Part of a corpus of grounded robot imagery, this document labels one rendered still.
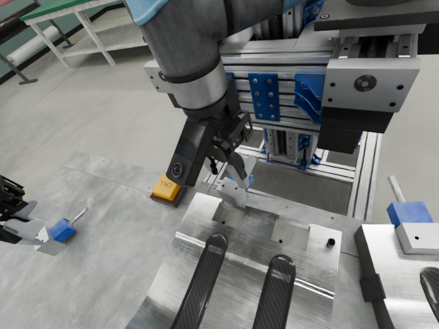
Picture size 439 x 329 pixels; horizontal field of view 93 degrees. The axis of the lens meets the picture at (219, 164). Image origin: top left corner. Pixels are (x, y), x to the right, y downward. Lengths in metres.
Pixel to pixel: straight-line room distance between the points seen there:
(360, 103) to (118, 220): 0.62
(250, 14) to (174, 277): 0.38
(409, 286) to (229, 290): 0.25
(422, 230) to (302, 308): 0.20
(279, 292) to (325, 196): 0.86
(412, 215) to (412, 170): 1.21
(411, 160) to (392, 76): 1.24
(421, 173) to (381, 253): 1.25
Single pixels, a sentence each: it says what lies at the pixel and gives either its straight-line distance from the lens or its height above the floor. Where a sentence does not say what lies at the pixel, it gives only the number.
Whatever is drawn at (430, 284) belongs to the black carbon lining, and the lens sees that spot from 0.43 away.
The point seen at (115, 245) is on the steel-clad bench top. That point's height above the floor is 0.80.
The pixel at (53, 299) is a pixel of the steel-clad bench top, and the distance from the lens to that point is 0.67.
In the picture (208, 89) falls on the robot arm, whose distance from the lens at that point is 0.27.
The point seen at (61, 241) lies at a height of 0.82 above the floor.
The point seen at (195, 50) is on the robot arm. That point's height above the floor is 1.15.
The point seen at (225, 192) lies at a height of 0.85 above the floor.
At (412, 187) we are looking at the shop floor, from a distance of 1.58.
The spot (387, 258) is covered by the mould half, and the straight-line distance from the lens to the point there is 0.42.
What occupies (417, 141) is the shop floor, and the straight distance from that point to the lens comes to 1.80.
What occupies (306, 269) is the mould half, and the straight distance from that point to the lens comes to 0.35.
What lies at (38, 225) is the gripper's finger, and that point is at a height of 0.91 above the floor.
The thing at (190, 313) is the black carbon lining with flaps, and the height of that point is 0.88.
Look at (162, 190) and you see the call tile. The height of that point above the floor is 0.84.
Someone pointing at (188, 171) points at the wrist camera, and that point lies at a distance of 0.30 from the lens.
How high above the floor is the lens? 1.24
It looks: 50 degrees down
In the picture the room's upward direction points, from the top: 24 degrees counter-clockwise
